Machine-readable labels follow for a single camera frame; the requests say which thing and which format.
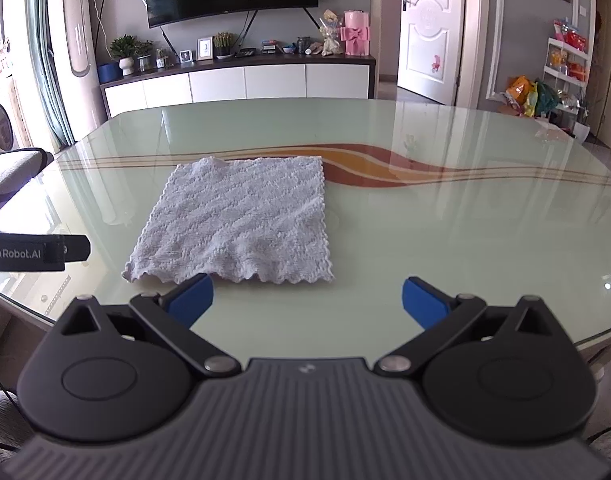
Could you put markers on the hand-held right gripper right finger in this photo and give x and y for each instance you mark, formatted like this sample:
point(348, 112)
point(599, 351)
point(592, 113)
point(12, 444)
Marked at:
point(421, 302)

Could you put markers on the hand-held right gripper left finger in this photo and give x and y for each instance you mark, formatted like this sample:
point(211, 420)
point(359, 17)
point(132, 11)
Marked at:
point(193, 301)

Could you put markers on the pink and grey knit towel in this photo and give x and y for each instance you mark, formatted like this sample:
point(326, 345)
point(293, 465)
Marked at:
point(235, 220)

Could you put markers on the teal curtain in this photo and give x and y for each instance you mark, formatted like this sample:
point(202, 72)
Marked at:
point(48, 60)

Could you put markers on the blue pot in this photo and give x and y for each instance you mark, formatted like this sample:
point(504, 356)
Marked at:
point(106, 73)

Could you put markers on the leafy plant in white pot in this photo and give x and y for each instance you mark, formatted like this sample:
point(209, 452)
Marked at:
point(126, 64)

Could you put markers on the small plant in grey pot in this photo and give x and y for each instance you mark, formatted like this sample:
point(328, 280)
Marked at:
point(144, 60)

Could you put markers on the orange plastic bag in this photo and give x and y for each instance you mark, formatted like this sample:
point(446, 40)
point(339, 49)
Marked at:
point(519, 92)

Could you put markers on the white and brown TV cabinet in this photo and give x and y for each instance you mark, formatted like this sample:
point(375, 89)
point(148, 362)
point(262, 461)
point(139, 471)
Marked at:
point(275, 82)

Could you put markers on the tiny plant in glass jar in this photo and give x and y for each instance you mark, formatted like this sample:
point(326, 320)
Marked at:
point(161, 60)

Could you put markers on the green plastic bag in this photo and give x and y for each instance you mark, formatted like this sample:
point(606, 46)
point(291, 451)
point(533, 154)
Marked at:
point(546, 97)

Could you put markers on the white standing air conditioner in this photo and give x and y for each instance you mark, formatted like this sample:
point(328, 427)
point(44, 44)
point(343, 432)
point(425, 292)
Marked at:
point(78, 15)

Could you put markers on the black tray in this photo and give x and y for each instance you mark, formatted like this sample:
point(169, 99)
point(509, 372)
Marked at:
point(245, 52)

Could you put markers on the bushy plant in black planter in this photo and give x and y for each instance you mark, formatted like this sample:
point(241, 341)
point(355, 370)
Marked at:
point(223, 42)

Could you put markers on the stack of books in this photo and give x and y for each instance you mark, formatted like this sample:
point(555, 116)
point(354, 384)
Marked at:
point(268, 46)

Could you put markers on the white panel door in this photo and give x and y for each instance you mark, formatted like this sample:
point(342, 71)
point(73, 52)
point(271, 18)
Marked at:
point(430, 35)

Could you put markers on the cream plush bear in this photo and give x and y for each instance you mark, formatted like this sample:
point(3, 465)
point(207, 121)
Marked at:
point(330, 42)

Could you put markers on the pink gift box with bow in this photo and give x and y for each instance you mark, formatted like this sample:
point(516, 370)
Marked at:
point(355, 35)

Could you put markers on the glass jar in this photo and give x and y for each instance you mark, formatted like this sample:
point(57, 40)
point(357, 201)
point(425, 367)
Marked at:
point(303, 45)

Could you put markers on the white shelf rack with snacks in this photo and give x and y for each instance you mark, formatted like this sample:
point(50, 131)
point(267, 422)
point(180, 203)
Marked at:
point(568, 65)

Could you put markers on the small dark photo frame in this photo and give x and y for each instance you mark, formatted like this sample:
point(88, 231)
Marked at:
point(186, 56)

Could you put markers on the white photo frame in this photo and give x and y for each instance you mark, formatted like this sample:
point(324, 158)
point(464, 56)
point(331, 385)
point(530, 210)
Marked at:
point(205, 48)

